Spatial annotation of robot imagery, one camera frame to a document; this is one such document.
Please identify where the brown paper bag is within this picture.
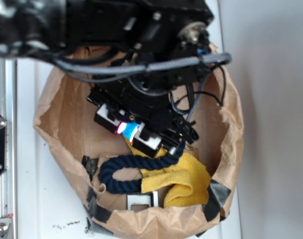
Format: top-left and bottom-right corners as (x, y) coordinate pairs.
(33, 42), (244, 239)

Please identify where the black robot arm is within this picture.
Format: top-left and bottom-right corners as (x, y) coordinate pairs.
(0, 0), (214, 156)

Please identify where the aluminium rail frame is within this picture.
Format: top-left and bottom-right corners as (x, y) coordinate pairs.
(0, 59), (17, 239)

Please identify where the yellow cloth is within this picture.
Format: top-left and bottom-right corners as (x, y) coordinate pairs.
(120, 147), (211, 208)

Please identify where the grey metal block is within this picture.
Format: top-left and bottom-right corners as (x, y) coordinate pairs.
(127, 191), (159, 211)

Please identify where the dark blue rope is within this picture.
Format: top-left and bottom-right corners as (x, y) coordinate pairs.
(99, 140), (187, 195)

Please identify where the blue ball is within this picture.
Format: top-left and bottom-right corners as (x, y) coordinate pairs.
(122, 122), (139, 140)

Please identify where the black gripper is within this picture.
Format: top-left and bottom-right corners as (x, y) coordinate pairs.
(87, 79), (199, 158)

